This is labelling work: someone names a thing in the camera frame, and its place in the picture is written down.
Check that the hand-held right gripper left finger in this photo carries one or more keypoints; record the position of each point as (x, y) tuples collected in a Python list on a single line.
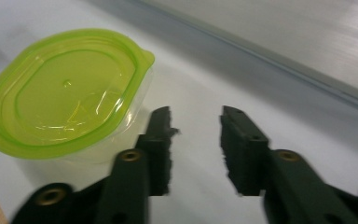
[(159, 161)]

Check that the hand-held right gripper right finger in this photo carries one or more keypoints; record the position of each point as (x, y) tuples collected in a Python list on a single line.
[(245, 155)]

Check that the small rounded green-lidded plastic container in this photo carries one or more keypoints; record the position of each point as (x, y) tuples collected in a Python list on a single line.
[(65, 93)]

